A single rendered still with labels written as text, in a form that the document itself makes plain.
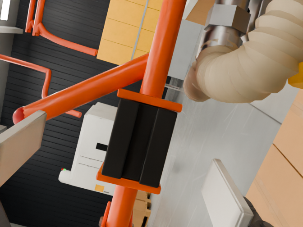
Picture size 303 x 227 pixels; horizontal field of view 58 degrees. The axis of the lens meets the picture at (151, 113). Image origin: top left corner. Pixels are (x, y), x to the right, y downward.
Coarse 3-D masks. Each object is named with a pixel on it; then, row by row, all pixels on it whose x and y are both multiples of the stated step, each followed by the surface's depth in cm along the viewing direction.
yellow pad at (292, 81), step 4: (300, 64) 22; (300, 68) 22; (300, 72) 22; (296, 76) 22; (300, 76) 22; (288, 80) 24; (292, 80) 23; (296, 80) 22; (300, 80) 22; (292, 84) 23; (296, 84) 23; (300, 84) 22; (300, 88) 23
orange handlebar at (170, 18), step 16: (176, 0) 25; (160, 16) 25; (176, 16) 25; (160, 32) 25; (176, 32) 25; (160, 48) 25; (160, 64) 25; (144, 80) 25; (160, 80) 25; (160, 96) 25; (128, 192) 25; (112, 208) 26; (128, 208) 25; (112, 224) 25; (128, 224) 26
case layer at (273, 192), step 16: (288, 112) 121; (288, 128) 117; (272, 144) 126; (288, 144) 114; (272, 160) 122; (288, 160) 112; (256, 176) 132; (272, 176) 119; (288, 176) 108; (256, 192) 128; (272, 192) 115; (288, 192) 105; (256, 208) 124; (272, 208) 112; (288, 208) 103; (272, 224) 109; (288, 224) 100
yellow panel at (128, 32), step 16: (112, 0) 704; (128, 0) 704; (144, 0) 704; (160, 0) 704; (112, 16) 714; (128, 16) 714; (144, 16) 714; (112, 32) 724; (128, 32) 725; (144, 32) 725; (192, 32) 730; (112, 48) 735; (128, 48) 735; (144, 48) 735; (176, 48) 741; (192, 48) 741; (176, 64) 752
